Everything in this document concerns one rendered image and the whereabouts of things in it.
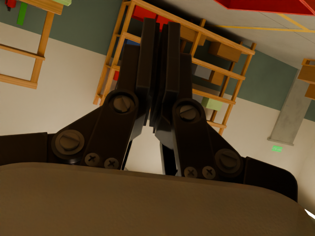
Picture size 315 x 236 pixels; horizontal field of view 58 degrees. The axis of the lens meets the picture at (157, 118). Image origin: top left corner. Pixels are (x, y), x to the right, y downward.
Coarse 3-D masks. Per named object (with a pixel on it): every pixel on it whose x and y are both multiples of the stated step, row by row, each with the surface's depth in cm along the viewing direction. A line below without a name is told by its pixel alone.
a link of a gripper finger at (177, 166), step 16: (176, 112) 10; (192, 112) 10; (176, 128) 10; (192, 128) 10; (208, 128) 10; (160, 144) 12; (176, 144) 9; (192, 144) 9; (208, 144) 10; (176, 160) 9; (192, 160) 9; (208, 160) 9; (192, 176) 9; (208, 176) 9
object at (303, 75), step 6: (306, 60) 599; (312, 60) 589; (306, 66) 598; (312, 66) 584; (300, 72) 608; (306, 72) 595; (312, 72) 581; (300, 78) 604; (306, 78) 591; (312, 78) 578; (312, 84) 619; (312, 90) 616; (306, 96) 626; (312, 96) 613
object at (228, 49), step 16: (128, 16) 480; (144, 16) 497; (160, 16) 511; (176, 16) 514; (192, 32) 552; (208, 32) 554; (112, 48) 529; (192, 48) 557; (224, 48) 597; (240, 48) 601; (112, 64) 496; (192, 64) 588; (208, 64) 577; (208, 80) 616; (240, 80) 634; (96, 96) 544; (208, 96) 603; (224, 128) 657
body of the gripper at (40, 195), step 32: (0, 192) 7; (32, 192) 7; (64, 192) 7; (96, 192) 7; (128, 192) 7; (160, 192) 8; (192, 192) 8; (224, 192) 8; (256, 192) 8; (0, 224) 7; (32, 224) 7; (64, 224) 7; (96, 224) 7; (128, 224) 7; (160, 224) 7; (192, 224) 7; (224, 224) 7; (256, 224) 8; (288, 224) 8
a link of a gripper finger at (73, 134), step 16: (144, 32) 12; (128, 48) 12; (144, 48) 11; (128, 64) 12; (144, 64) 11; (128, 80) 11; (144, 80) 10; (144, 96) 10; (96, 112) 10; (144, 112) 10; (64, 128) 10; (80, 128) 10; (64, 144) 9; (80, 144) 9; (64, 160) 9; (80, 160) 9
